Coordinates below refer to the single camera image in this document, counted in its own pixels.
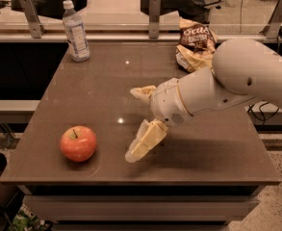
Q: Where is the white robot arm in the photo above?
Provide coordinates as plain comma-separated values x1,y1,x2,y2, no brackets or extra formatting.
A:
125,38,282,163

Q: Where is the red apple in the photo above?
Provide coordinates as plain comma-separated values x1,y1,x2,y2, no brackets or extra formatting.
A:
60,126,97,163

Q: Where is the black cable at right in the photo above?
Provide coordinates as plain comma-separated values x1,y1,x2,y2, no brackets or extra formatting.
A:
246,101,281,123

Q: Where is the table drawer front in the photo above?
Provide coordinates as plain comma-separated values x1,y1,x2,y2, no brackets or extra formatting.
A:
24,195,259,222

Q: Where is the brown yellow chip bag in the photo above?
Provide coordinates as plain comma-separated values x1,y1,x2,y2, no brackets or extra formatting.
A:
175,18,218,73

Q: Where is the right metal rail bracket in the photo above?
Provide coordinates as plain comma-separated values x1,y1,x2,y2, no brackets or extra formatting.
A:
261,0,282,39

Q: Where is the left metal rail bracket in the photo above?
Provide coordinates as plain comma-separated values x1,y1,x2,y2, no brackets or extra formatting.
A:
18,0,45,39

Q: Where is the metal rail bracket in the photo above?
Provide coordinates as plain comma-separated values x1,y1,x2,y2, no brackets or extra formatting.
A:
261,0,282,39
148,0,161,39
18,0,45,39

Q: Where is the middle metal rail bracket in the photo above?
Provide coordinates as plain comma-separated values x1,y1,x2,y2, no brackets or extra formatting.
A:
148,0,161,39

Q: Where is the green patterned bag on floor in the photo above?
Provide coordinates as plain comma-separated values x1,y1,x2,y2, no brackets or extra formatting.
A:
7,206,53,231

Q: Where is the clear blue plastic water bottle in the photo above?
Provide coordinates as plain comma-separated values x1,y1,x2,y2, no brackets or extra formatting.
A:
63,0,90,62

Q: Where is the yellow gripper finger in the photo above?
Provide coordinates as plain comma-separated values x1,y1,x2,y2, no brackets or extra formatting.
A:
130,86,156,104
125,119,168,163

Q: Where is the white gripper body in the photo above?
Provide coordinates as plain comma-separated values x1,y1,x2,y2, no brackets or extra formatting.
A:
150,78,192,127

